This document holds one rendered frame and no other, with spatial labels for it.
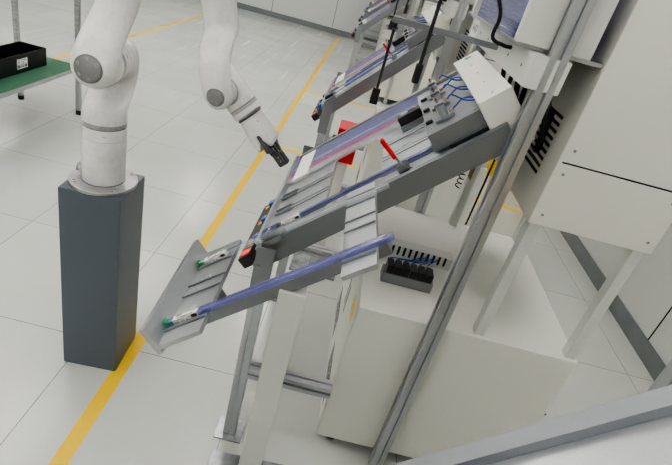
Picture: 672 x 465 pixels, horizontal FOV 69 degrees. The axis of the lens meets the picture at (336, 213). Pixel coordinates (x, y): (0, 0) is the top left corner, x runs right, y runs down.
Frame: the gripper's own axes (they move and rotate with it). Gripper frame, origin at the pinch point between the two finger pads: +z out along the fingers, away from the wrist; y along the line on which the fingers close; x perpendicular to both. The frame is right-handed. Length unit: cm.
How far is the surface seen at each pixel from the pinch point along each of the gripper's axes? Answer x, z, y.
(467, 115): 51, 10, 17
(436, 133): 42.9, 10.4, 17.1
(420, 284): 16, 54, 6
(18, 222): -150, -26, -56
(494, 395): 20, 91, 21
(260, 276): -14.4, 19.0, 25.5
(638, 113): 82, 27, 21
